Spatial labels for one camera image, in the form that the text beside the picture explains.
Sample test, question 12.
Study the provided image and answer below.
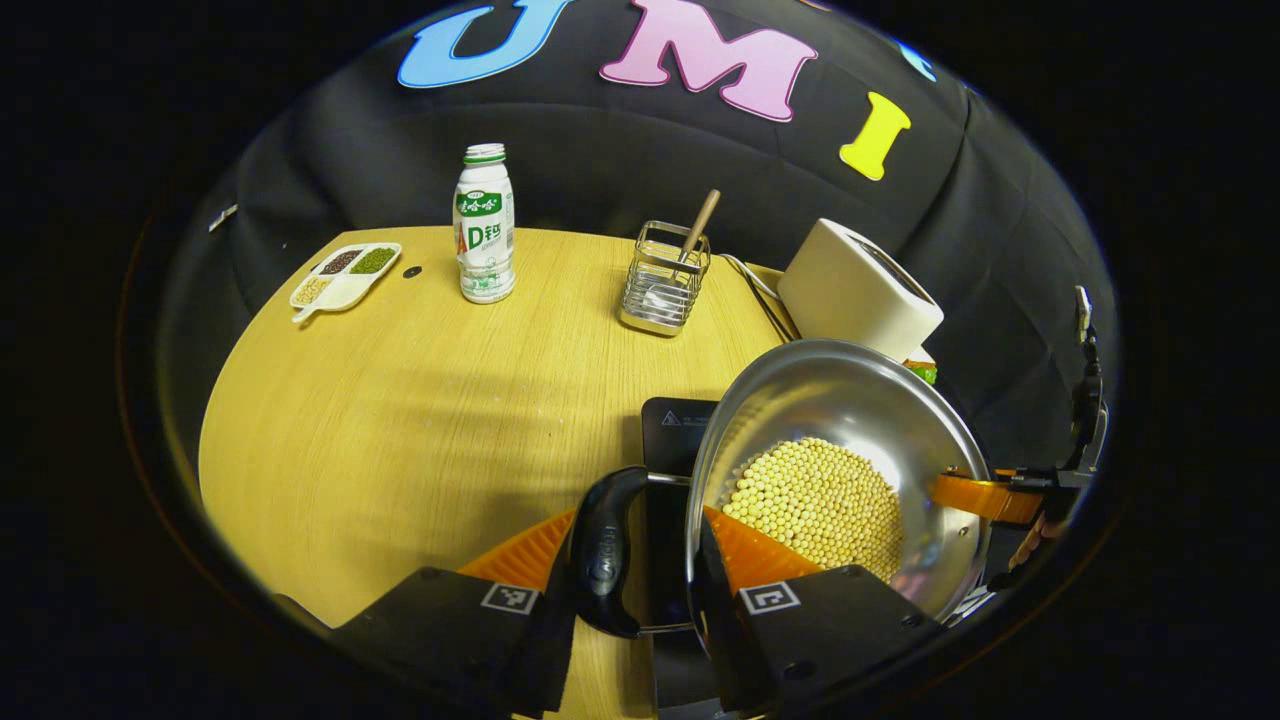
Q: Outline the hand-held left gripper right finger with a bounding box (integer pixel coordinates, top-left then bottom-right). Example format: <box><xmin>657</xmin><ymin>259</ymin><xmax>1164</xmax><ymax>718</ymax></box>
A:
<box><xmin>686</xmin><ymin>504</ymin><xmax>947</xmax><ymax>715</ymax></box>

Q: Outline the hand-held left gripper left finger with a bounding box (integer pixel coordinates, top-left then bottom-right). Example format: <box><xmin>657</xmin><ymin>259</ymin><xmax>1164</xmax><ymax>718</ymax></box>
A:
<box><xmin>328</xmin><ymin>508</ymin><xmax>581</xmax><ymax>719</ymax></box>

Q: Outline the steel pot with black handle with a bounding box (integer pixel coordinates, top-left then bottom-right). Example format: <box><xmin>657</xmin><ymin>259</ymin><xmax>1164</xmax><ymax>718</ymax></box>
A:
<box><xmin>568</xmin><ymin>338</ymin><xmax>994</xmax><ymax>641</ymax></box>

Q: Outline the black induction cooktop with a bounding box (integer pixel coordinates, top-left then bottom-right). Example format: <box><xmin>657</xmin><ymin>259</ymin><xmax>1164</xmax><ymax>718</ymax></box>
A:
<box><xmin>640</xmin><ymin>397</ymin><xmax>723</xmax><ymax>720</ymax></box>

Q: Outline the heap of soybeans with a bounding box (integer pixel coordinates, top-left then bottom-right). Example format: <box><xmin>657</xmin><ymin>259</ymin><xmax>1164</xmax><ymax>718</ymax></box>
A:
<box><xmin>720</xmin><ymin>437</ymin><xmax>907</xmax><ymax>584</ymax></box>

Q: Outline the white toaster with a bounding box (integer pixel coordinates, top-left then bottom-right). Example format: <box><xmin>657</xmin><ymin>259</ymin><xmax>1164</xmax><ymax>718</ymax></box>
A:
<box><xmin>778</xmin><ymin>218</ymin><xmax>944</xmax><ymax>363</ymax></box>

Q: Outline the white green drink bottle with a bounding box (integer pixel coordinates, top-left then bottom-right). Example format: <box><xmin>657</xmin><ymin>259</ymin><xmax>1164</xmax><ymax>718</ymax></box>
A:
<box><xmin>454</xmin><ymin>143</ymin><xmax>517</xmax><ymax>305</ymax></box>

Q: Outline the white divided snack plate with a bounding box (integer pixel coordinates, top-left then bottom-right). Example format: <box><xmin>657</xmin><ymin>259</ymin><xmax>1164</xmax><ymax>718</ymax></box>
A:
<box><xmin>290</xmin><ymin>242</ymin><xmax>403</xmax><ymax>324</ymax></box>

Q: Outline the black backdrop cloth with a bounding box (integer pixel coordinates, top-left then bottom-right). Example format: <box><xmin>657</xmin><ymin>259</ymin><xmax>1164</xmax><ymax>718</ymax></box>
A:
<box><xmin>150</xmin><ymin>0</ymin><xmax>1121</xmax><ymax>481</ymax></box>

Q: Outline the black power cable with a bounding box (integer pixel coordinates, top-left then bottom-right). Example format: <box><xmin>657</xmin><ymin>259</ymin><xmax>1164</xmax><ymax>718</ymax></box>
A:
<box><xmin>733</xmin><ymin>260</ymin><xmax>801</xmax><ymax>343</ymax></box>

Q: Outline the white power cable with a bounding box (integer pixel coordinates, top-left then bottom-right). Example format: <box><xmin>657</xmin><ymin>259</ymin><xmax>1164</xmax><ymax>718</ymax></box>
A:
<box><xmin>718</xmin><ymin>253</ymin><xmax>786</xmax><ymax>306</ymax></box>

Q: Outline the wire utensil holder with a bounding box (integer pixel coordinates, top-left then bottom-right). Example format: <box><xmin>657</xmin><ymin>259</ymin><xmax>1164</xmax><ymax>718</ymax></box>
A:
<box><xmin>619</xmin><ymin>220</ymin><xmax>712</xmax><ymax>337</ymax></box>

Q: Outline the wooden handled spoon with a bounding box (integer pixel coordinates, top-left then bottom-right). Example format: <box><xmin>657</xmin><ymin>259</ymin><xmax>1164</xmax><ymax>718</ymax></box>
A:
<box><xmin>645</xmin><ymin>189</ymin><xmax>722</xmax><ymax>316</ymax></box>

